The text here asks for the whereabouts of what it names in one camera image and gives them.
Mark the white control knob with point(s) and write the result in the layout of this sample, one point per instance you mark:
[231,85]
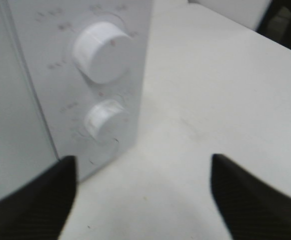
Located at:
[106,120]
[103,52]

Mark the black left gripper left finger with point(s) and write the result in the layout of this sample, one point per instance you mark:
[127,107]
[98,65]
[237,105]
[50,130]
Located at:
[39,210]

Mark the white microwave door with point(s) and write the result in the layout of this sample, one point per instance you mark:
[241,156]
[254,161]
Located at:
[26,149]

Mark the white microwave oven body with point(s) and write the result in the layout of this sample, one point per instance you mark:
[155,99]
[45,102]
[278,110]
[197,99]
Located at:
[45,32]

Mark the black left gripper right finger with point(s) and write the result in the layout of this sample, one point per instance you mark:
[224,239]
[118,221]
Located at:
[250,208]

